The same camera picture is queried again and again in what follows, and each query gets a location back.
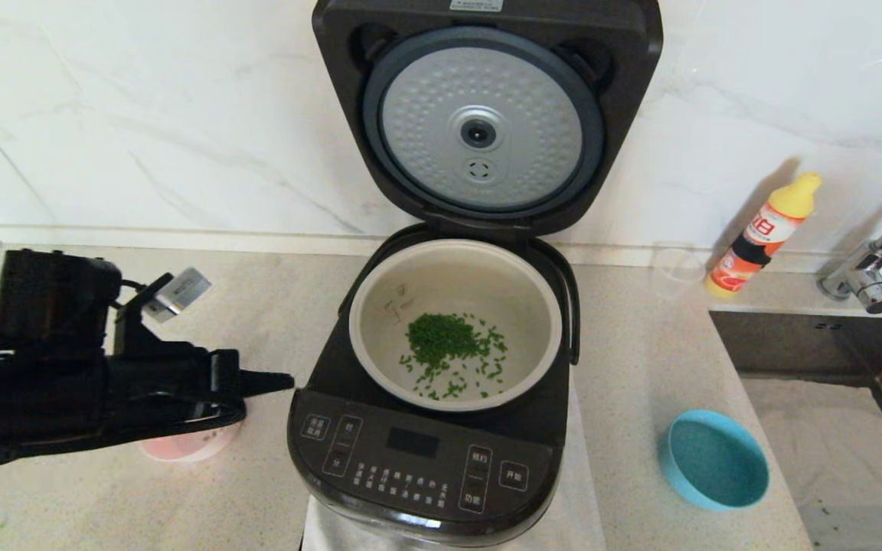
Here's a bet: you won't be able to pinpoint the metal faucet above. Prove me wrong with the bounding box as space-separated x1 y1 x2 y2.
817 191 882 315

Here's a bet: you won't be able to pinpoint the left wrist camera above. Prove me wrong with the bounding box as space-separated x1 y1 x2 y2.
113 267 213 354

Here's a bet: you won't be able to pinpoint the chopped green vegetables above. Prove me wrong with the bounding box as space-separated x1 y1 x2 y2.
398 311 509 401

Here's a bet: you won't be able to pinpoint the orange bottle yellow cap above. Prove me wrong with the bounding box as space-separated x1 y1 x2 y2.
705 171 824 298

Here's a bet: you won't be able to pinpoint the pink bowl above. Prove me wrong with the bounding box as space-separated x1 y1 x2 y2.
137 418 243 464

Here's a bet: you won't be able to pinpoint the white mat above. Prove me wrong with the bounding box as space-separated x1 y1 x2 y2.
301 380 607 551

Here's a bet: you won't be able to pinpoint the steel sink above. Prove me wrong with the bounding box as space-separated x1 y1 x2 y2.
708 309 882 551

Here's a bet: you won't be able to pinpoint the dark rice cooker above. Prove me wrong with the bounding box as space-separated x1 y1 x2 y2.
287 223 581 548

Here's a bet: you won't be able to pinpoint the rice cooker lid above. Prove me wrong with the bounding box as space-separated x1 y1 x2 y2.
312 0 665 237

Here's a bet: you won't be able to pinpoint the blue bowl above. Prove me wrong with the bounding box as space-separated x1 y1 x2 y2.
657 409 770 512

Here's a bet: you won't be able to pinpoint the clear plastic cup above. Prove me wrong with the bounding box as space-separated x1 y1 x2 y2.
651 243 707 300

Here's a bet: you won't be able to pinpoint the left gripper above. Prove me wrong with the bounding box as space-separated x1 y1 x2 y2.
107 346 296 431

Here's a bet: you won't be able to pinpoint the white inner pot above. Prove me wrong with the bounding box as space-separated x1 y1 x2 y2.
348 239 564 413

